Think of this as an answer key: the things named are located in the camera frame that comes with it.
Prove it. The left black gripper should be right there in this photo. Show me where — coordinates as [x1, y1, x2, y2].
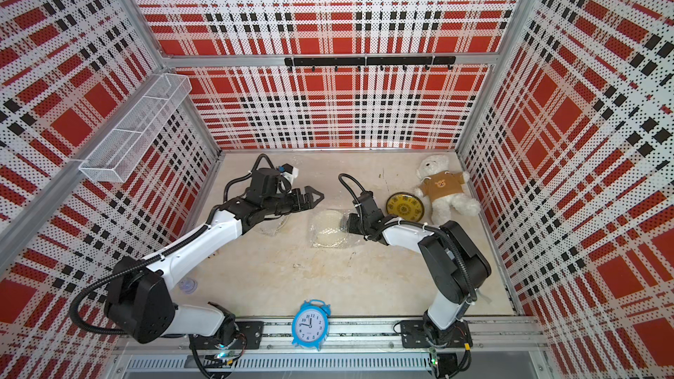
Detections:
[263, 187, 325, 217]

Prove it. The yellow patterned plate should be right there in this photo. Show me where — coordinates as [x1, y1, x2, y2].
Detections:
[385, 192, 426, 222]

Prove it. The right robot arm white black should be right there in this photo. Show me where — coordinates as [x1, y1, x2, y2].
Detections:
[347, 191, 491, 348]

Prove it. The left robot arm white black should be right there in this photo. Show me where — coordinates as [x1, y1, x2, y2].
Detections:
[68, 165, 325, 344]

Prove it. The bubble wrapped plate left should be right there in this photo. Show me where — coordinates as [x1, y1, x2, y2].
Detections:
[254, 216, 288, 237]

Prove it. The white teddy bear brown shirt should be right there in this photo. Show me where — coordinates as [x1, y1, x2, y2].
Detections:
[412, 154, 481, 226]

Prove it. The blue alarm clock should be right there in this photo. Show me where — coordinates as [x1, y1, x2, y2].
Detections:
[291, 299, 332, 351]

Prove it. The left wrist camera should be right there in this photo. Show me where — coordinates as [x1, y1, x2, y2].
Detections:
[252, 164, 299, 196]

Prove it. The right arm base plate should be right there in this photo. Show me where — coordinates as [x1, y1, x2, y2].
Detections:
[399, 320, 473, 349]

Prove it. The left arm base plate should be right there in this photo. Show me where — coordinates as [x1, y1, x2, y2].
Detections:
[190, 320, 264, 351]

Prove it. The black hook rail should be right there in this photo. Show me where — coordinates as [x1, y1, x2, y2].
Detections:
[284, 55, 456, 70]

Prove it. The white wire mesh basket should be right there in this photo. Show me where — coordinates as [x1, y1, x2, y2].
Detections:
[79, 73, 191, 184]

